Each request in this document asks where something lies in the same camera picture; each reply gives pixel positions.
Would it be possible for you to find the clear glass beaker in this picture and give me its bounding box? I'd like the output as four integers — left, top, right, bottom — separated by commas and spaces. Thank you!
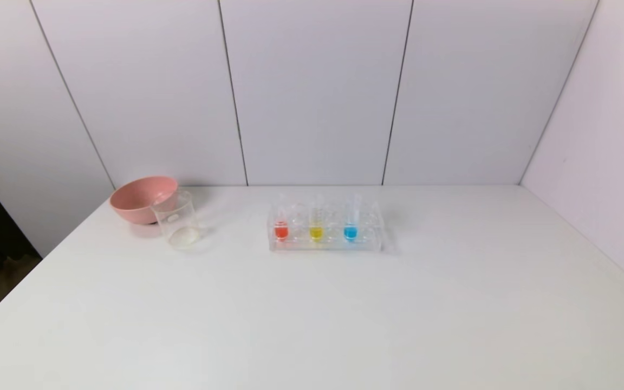
151, 190, 205, 250

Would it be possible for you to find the yellow pigment test tube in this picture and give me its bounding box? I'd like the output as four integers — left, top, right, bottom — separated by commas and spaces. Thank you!
308, 194, 325, 243

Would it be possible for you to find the blue pigment test tube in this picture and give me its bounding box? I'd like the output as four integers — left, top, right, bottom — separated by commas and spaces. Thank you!
343, 193, 363, 243

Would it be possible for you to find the clear acrylic test tube rack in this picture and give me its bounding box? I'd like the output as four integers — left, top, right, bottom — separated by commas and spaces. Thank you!
267, 200, 385, 254

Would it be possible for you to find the pink plastic bowl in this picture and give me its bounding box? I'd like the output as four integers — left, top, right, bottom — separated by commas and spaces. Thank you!
109, 176, 178, 225

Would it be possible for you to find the red pigment test tube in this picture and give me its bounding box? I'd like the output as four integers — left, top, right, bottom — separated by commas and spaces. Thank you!
274, 196, 290, 242

